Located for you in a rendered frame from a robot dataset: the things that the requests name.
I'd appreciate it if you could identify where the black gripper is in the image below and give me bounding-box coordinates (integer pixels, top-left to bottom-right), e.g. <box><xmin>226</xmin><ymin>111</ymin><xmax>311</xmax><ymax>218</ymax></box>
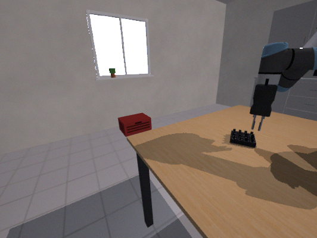
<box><xmin>250</xmin><ymin>74</ymin><xmax>281</xmax><ymax>131</ymax></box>

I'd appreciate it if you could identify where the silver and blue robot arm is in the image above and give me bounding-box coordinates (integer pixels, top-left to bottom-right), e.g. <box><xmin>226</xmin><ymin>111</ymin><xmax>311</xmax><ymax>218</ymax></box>
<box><xmin>258</xmin><ymin>28</ymin><xmax>317</xmax><ymax>92</ymax></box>

